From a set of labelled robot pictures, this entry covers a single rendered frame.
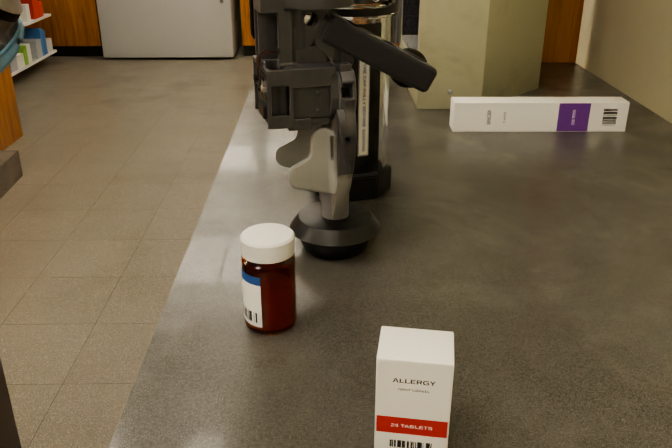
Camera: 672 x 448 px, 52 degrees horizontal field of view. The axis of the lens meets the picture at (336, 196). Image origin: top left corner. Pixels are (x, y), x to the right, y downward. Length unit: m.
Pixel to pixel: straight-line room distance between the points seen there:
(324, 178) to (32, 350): 1.80
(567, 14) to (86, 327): 1.71
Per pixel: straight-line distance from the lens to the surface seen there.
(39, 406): 2.12
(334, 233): 0.66
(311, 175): 0.63
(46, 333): 2.42
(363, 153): 0.79
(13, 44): 1.07
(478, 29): 1.18
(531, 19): 1.30
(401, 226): 0.75
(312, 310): 0.60
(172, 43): 6.26
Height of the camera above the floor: 1.26
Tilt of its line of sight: 23 degrees down
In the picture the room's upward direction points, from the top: straight up
